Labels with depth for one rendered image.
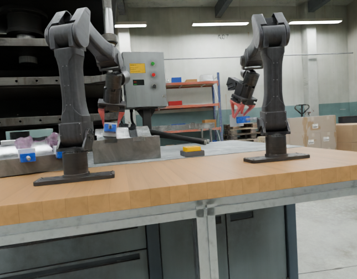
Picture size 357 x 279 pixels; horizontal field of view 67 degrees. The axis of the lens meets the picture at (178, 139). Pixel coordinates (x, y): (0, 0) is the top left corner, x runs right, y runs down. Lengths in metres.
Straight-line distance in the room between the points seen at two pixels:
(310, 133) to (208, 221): 4.21
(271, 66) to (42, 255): 1.02
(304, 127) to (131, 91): 3.34
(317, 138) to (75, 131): 4.40
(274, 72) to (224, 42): 7.60
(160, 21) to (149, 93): 6.43
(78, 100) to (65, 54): 0.12
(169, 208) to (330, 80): 9.30
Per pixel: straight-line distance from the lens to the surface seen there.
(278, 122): 0.89
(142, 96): 1.96
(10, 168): 1.01
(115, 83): 1.01
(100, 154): 1.06
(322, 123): 4.91
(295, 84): 9.10
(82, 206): 0.58
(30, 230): 0.65
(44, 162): 1.01
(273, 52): 0.89
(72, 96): 0.76
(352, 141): 5.39
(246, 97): 1.16
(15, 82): 1.97
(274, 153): 0.87
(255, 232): 1.30
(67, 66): 0.77
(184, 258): 1.22
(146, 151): 1.07
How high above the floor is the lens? 0.93
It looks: 3 degrees down
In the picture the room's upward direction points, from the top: 4 degrees counter-clockwise
